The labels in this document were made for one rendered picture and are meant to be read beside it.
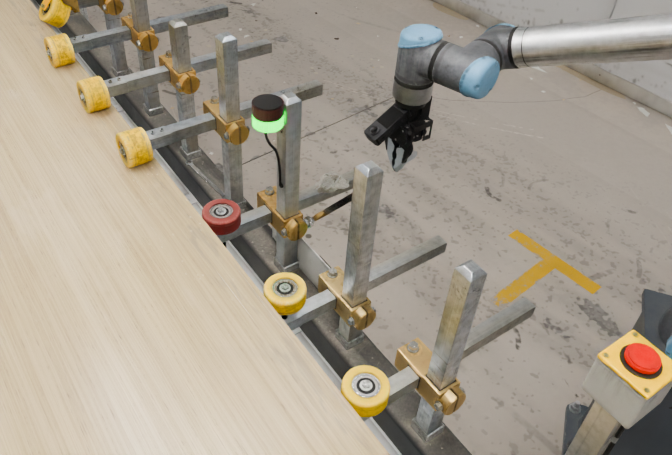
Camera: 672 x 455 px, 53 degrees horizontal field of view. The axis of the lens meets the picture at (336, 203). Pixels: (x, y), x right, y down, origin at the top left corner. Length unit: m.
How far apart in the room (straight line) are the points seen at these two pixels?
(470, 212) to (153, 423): 2.01
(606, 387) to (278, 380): 0.52
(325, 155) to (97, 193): 1.72
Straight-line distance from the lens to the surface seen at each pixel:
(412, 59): 1.47
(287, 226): 1.44
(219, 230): 1.40
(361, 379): 1.14
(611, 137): 3.60
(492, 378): 2.33
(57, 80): 1.91
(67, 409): 1.16
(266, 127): 1.26
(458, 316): 1.05
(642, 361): 0.86
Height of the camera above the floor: 1.85
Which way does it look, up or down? 41 degrees down
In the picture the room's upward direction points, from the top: 5 degrees clockwise
